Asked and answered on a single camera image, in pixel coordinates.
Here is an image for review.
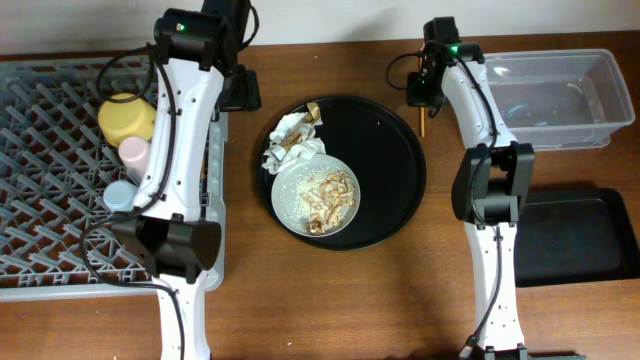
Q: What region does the peanut shells and rice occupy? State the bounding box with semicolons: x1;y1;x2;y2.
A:
296;170;357;235

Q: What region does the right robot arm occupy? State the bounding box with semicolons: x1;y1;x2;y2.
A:
407;17;535;359

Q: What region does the gold snack wrapper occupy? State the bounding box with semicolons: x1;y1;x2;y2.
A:
269;102;321;161

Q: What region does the crumpled white napkin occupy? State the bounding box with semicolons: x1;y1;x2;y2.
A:
262;111;326;175

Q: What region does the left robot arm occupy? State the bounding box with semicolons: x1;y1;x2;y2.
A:
112;0;260;359

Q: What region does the clear plastic bin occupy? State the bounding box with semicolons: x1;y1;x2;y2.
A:
485;49;636;151

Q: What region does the light blue plastic cup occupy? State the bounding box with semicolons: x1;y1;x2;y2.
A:
103;180;138;212

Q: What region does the black rectangular tray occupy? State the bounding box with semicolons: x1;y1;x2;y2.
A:
514;188;639;288

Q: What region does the round black tray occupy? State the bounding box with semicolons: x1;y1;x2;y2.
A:
257;95;427;251

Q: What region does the pink plastic cup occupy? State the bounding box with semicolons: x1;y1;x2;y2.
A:
118;136;151;181

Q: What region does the grey dishwasher rack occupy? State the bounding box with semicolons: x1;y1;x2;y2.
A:
1;56;228;302

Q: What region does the grey plate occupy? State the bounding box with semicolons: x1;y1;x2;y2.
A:
271;154;361;238

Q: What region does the yellow plastic bowl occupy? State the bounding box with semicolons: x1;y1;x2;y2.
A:
98;98;156;147

